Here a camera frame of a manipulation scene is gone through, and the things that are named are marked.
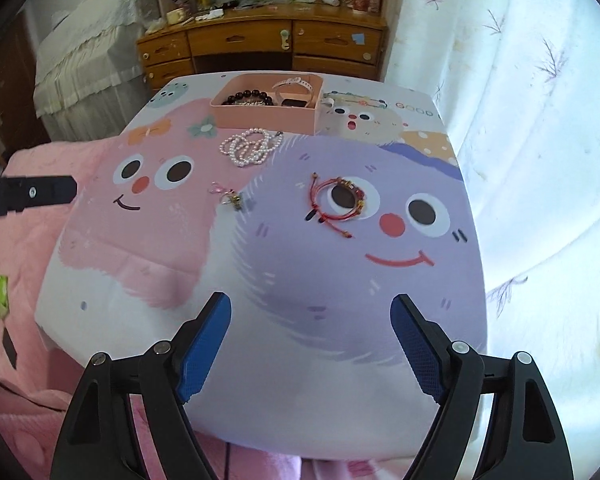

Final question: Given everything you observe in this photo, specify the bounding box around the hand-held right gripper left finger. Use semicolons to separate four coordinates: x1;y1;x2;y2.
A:
50;291;232;480

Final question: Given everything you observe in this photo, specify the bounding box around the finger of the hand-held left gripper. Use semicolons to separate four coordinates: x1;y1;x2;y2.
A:
0;175;78;221

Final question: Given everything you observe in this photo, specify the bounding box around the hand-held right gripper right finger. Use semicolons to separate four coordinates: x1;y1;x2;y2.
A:
390;294;576;480

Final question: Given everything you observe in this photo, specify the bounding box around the red string bracelet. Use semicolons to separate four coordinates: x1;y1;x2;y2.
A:
305;172;368;239

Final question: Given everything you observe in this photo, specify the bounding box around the white pearl necklace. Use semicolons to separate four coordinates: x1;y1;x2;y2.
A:
219;129;285;168

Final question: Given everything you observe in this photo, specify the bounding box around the pink jewelry box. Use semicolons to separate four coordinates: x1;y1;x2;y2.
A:
210;74;324;136

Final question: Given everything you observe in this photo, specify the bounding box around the colourful bead bracelet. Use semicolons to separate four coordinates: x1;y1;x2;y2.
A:
322;91;388;111

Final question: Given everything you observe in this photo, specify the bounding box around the pink blanket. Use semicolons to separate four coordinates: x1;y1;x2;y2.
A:
0;137;331;480

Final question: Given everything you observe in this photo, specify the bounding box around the dark wooden cabinet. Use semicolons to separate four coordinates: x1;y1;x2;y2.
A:
0;12;51;161

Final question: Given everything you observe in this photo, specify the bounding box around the cartoon printed tablecloth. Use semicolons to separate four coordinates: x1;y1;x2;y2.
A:
34;71;490;473

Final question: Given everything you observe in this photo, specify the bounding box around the white quilted bedspread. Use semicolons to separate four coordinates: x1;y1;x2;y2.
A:
32;0;162;141

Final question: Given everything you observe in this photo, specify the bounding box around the white floral curtain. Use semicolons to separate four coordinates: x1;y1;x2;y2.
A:
382;0;600;480

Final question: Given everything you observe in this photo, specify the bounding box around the wooden desk with drawers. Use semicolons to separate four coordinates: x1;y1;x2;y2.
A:
136;0;411;93

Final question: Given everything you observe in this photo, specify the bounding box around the white wrist watch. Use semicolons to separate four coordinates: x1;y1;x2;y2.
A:
271;75;317;109

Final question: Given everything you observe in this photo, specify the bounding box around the black bead bracelet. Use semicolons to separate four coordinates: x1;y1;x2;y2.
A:
221;89;275;108

